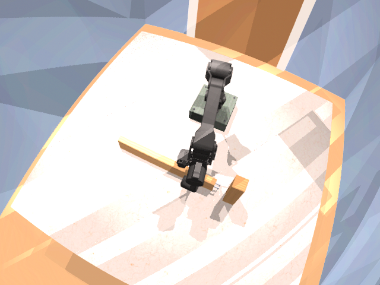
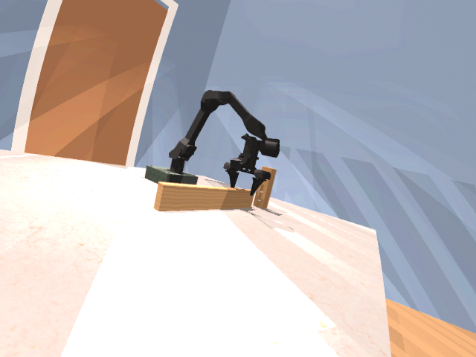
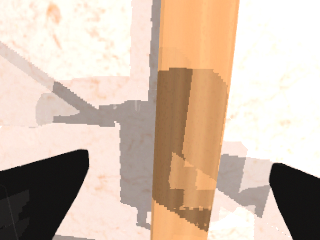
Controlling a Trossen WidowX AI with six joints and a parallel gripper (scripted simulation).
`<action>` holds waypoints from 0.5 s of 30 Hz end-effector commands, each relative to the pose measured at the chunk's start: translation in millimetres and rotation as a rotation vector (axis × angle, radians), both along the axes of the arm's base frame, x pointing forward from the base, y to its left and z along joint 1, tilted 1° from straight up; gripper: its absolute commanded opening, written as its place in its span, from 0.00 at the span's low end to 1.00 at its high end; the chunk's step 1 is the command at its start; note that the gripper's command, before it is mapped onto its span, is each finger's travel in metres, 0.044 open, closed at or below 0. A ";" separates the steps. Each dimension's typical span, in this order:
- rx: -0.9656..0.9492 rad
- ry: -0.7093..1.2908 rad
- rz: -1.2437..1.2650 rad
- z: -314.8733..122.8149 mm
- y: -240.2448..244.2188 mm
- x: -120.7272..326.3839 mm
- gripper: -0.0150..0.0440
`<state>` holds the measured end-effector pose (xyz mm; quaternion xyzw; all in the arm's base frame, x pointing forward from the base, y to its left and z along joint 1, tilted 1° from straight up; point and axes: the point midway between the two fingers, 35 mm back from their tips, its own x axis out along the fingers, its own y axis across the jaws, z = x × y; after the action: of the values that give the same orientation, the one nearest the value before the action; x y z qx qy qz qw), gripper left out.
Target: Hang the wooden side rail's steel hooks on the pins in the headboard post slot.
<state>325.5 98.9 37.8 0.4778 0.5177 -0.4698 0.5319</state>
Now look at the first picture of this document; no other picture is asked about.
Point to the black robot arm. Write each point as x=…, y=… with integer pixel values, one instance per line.
x=218, y=75

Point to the light brown wooden board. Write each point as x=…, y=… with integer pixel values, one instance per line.
x=160, y=160

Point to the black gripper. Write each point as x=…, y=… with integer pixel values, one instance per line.
x=184, y=185

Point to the wooden post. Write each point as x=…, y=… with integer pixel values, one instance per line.
x=236, y=189

